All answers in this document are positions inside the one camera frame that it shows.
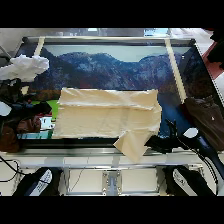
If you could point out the silver frame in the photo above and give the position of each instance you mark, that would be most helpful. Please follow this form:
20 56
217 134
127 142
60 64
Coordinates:
113 181

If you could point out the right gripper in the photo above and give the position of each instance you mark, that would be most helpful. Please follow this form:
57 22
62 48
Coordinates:
163 144

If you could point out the cream shirt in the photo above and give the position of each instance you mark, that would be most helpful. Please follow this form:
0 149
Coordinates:
106 113

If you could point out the dark brown garment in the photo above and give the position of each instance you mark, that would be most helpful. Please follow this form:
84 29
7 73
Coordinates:
206 118

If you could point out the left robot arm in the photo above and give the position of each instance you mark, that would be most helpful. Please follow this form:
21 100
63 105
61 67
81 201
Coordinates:
36 181

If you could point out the black garment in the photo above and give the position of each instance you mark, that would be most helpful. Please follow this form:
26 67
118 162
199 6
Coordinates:
218 53

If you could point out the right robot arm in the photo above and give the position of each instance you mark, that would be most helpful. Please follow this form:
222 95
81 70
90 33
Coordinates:
203 148

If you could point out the white garment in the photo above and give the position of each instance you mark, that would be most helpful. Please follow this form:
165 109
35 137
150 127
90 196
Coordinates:
25 66

